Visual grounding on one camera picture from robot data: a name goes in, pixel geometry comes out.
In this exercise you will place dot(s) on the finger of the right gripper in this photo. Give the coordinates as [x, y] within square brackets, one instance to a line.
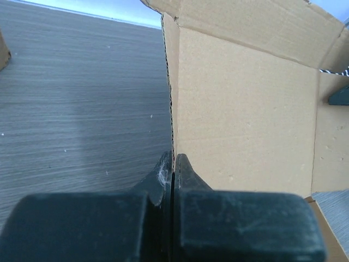
[340, 97]

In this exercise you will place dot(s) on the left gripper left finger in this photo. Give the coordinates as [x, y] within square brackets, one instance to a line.
[157, 184]

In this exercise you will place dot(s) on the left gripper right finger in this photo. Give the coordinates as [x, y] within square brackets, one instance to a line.
[184, 178]

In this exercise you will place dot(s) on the brown cardboard box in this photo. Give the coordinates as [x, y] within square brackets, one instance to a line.
[5, 54]
[248, 102]

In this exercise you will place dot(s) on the black white striped cloth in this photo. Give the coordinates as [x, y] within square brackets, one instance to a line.
[341, 69]

